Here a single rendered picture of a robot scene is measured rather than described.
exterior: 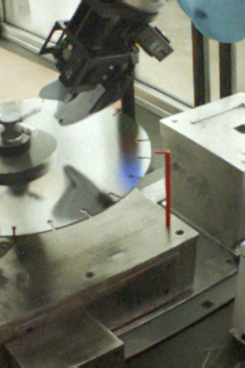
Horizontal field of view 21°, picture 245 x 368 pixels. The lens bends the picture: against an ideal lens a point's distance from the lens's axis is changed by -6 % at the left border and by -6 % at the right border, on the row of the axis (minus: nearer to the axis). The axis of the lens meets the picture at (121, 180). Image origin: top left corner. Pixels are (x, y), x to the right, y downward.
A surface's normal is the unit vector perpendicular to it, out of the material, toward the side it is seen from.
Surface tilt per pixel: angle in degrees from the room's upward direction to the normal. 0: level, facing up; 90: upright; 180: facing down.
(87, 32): 119
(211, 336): 0
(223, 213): 90
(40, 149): 5
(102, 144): 0
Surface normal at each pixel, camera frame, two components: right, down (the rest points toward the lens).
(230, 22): 0.26, 0.78
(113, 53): 0.44, -0.62
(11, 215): -0.04, -0.85
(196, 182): -0.81, 0.34
